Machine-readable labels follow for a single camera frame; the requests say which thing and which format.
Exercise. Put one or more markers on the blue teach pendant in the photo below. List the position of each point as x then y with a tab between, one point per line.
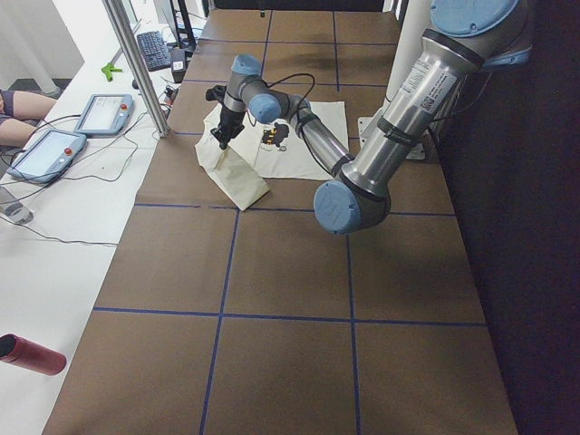
48	158
105	115

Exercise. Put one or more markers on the cream white t-shirt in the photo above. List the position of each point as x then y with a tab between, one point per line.
259	152

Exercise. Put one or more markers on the red cylinder bottle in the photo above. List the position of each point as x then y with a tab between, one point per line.
32	356

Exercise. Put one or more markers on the black keyboard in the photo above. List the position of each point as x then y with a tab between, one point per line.
154	51

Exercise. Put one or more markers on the person's bare legs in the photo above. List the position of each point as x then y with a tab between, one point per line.
17	109

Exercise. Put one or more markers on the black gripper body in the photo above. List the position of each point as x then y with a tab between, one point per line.
227	120

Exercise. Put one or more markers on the far blue teach pendant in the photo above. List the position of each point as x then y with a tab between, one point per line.
105	115

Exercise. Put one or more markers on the aluminium frame post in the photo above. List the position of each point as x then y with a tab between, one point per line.
122	28

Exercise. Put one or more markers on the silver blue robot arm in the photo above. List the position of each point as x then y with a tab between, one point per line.
246	92
442	42

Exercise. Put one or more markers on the green plastic clamp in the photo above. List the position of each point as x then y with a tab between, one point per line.
109	70

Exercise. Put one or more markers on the black power adapter box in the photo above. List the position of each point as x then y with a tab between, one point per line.
179	64

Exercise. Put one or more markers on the near blue teach pendant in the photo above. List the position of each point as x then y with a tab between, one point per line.
48	158

